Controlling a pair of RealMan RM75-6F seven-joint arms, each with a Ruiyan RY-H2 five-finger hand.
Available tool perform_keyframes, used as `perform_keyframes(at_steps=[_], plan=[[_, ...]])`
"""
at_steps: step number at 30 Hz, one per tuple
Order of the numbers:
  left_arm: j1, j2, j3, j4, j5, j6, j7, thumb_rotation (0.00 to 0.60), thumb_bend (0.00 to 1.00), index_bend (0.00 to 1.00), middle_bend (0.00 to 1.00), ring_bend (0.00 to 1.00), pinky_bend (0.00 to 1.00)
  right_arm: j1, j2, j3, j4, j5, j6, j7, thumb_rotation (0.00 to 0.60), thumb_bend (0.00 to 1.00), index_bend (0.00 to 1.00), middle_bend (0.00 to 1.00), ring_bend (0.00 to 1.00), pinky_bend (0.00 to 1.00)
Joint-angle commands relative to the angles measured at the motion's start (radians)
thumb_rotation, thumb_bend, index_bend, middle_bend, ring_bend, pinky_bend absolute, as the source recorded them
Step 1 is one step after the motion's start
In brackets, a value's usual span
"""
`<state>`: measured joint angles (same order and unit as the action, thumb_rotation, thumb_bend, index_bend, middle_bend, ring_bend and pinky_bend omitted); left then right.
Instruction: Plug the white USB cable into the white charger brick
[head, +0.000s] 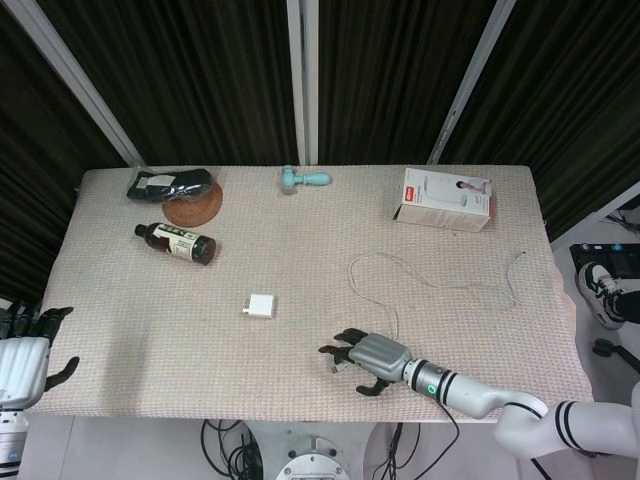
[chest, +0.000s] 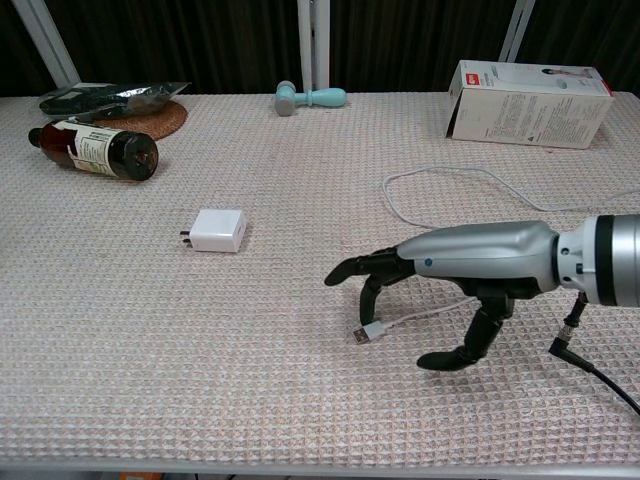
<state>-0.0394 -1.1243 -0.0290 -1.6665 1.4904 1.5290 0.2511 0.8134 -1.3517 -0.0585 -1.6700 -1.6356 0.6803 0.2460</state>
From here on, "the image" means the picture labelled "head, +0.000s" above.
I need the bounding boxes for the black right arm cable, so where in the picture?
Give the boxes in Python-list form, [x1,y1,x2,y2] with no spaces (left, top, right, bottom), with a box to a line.
[437,397,464,451]

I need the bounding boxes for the black pleated curtain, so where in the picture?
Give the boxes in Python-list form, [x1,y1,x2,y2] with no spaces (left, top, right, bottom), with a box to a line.
[0,0,640,306]

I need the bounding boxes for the teal massage hammer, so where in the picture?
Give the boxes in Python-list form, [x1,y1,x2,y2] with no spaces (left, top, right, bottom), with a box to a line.
[278,165,332,193]

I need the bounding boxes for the round woven brown coaster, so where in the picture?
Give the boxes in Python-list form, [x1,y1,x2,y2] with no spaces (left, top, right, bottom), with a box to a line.
[161,180,224,228]

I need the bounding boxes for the black item in plastic bag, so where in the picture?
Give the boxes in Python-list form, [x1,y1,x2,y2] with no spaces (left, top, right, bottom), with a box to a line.
[125,168,214,204]

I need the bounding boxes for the pink waffle tablecloth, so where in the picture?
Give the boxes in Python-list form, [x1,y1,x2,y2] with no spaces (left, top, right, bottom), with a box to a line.
[7,164,596,425]

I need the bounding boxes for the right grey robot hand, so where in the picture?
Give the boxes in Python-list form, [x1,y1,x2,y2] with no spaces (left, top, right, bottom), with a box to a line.
[318,327,414,399]

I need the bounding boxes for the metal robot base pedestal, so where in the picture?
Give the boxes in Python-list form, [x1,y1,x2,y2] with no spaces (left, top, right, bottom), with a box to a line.
[247,419,374,480]

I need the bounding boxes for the white cable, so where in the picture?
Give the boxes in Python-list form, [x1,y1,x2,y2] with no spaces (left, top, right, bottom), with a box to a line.
[329,249,529,375]

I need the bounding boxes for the black chair base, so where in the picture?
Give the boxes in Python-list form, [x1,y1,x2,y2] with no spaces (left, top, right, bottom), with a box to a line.
[591,336,640,377]

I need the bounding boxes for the white product carton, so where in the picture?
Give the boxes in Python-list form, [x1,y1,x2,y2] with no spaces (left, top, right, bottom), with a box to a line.
[391,167,497,234]

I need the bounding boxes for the black floor cable bundle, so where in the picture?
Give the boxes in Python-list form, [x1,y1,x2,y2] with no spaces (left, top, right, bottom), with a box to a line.
[382,422,407,480]
[199,418,264,480]

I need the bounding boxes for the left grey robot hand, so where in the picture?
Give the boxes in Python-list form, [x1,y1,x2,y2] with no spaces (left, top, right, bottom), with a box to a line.
[0,299,81,409]

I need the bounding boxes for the brown glass bottle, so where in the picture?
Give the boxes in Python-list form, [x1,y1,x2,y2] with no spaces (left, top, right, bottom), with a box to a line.
[133,222,218,266]

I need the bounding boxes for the aluminium frame post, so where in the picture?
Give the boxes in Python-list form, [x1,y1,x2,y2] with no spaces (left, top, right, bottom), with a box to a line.
[285,0,320,167]
[7,0,147,169]
[426,0,519,167]

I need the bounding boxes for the white charger cube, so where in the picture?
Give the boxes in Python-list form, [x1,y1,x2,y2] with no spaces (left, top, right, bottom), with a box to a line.
[242,294,278,321]

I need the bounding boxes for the black and white sneaker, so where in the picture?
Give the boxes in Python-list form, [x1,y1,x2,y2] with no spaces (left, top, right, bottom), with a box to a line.
[578,260,627,331]

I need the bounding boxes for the black trouser leg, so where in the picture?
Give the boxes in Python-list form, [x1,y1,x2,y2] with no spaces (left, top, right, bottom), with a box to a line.
[610,291,640,327]

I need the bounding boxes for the black flat device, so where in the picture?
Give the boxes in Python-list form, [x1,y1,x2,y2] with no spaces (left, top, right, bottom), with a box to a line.
[569,241,640,282]

